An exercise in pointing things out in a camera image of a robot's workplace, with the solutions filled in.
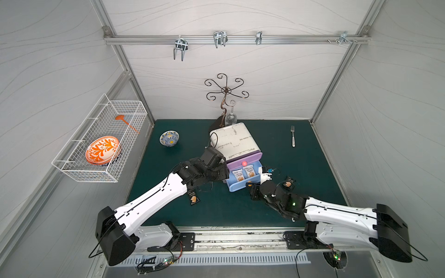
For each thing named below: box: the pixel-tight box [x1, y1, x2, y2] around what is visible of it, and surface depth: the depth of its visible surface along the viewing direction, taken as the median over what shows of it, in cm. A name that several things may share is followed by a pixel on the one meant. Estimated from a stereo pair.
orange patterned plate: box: [85, 135, 120, 166], surface depth 64 cm
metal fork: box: [290, 125, 296, 148], surface depth 113 cm
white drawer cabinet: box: [208, 122, 261, 162], surface depth 84 cm
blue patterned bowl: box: [159, 130, 180, 148], surface depth 110 cm
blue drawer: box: [225, 161, 263, 193], surface depth 85 cm
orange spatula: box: [114, 114, 141, 135], surface depth 80 cm
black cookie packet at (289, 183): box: [281, 176, 297, 192], surface depth 92 cm
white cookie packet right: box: [242, 164, 256, 178], surface depth 87 cm
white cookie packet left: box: [232, 169, 245, 182], surface depth 86 cm
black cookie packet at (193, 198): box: [187, 190, 201, 206], surface depth 86 cm
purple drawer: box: [225, 150, 263, 171], surface depth 78 cm
